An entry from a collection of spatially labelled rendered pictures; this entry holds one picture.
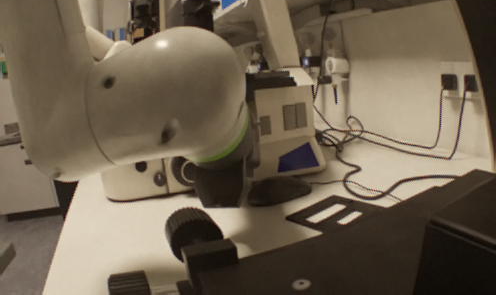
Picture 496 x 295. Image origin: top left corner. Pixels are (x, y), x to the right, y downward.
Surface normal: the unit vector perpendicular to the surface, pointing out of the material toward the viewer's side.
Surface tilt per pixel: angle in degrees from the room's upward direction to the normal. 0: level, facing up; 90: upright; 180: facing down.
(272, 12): 90
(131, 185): 90
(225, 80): 84
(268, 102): 90
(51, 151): 102
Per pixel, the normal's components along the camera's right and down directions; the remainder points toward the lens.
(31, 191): 0.37, 0.14
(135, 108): -0.10, 0.29
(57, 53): 0.70, -0.02
